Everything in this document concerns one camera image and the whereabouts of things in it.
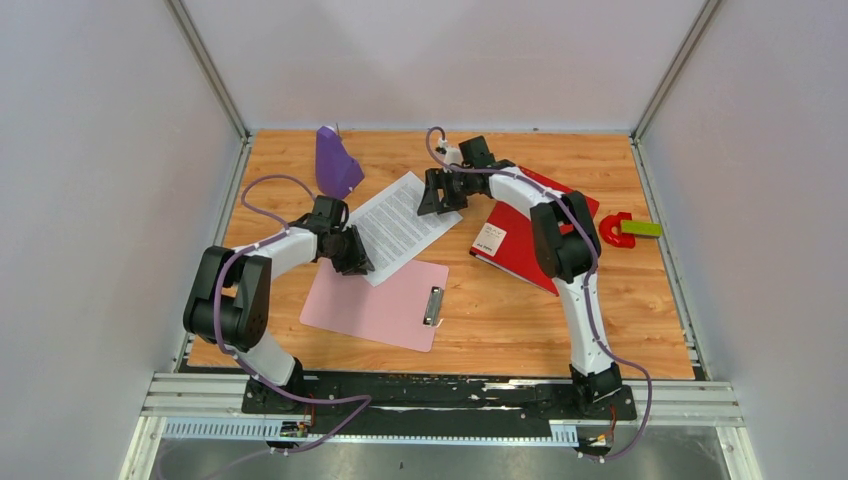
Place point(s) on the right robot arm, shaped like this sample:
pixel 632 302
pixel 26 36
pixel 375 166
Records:
pixel 565 243

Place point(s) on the green rectangular block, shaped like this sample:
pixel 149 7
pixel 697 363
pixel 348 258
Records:
pixel 642 229

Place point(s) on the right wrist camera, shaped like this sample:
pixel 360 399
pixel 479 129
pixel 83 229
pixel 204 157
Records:
pixel 451 156

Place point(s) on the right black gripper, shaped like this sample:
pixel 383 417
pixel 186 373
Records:
pixel 439 178

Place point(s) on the purple plastic stand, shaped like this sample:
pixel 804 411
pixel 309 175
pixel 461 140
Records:
pixel 337 173

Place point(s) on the pink clipboard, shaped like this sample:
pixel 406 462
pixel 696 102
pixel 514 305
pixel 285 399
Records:
pixel 393 313

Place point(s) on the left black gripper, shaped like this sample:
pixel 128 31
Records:
pixel 359 260

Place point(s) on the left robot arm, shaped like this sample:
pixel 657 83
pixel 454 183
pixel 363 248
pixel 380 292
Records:
pixel 228 304

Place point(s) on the red magnet shaped toy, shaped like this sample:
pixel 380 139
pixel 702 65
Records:
pixel 610 230

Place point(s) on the printed paper sheet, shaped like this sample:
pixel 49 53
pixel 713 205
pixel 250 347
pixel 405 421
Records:
pixel 391 230

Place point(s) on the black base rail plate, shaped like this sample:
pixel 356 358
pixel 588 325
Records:
pixel 438 405

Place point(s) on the metal clipboard clip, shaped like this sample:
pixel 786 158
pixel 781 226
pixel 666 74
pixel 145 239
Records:
pixel 432 316

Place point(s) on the red folder with black inside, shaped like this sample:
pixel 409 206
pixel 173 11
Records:
pixel 505 242

